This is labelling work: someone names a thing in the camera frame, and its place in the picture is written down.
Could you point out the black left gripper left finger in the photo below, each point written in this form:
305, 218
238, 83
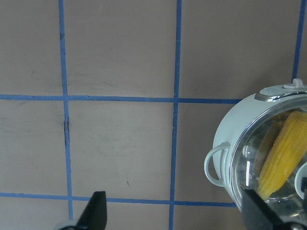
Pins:
94, 216

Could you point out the clear pot lid with knob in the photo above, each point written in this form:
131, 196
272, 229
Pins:
251, 152

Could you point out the white toy cooking pot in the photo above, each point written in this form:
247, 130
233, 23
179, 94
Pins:
217, 161

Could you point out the yellow toy corn cob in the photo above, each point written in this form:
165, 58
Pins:
285, 154

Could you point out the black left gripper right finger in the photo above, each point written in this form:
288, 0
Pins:
257, 215

